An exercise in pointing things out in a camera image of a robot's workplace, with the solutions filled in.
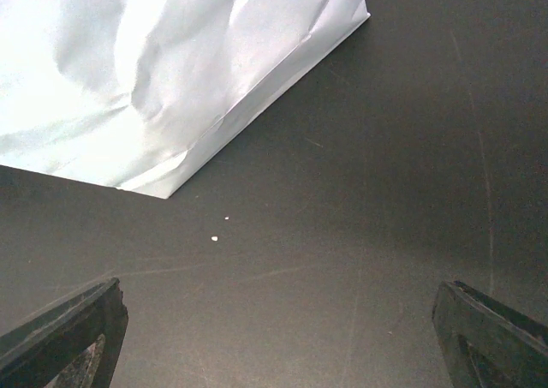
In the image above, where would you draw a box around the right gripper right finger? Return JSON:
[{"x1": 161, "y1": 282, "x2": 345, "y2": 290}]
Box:
[{"x1": 432, "y1": 281, "x2": 547, "y2": 387}]

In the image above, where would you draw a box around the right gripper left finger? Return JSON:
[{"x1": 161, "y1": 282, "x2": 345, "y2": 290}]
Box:
[{"x1": 1, "y1": 278, "x2": 128, "y2": 387}]

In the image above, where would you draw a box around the light blue paper bag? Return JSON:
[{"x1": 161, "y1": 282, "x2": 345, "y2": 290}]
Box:
[{"x1": 1, "y1": 0, "x2": 369, "y2": 199}]

